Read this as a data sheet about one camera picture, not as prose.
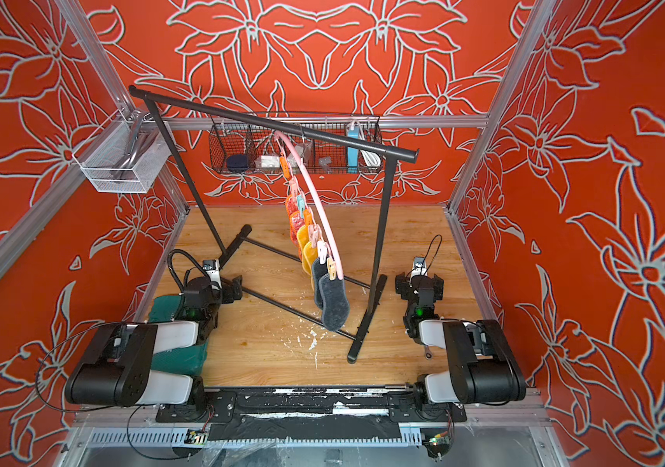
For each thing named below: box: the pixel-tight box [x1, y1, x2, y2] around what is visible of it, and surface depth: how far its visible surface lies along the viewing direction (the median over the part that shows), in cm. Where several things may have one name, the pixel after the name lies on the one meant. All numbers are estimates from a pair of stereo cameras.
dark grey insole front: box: [318, 272, 350, 332], surface depth 71 cm
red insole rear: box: [285, 194, 300, 216], surface depth 74 cm
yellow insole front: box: [302, 241, 318, 277], surface depth 67 cm
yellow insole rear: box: [296, 223, 311, 250], surface depth 69 cm
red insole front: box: [289, 210, 306, 235], surface depth 72 cm
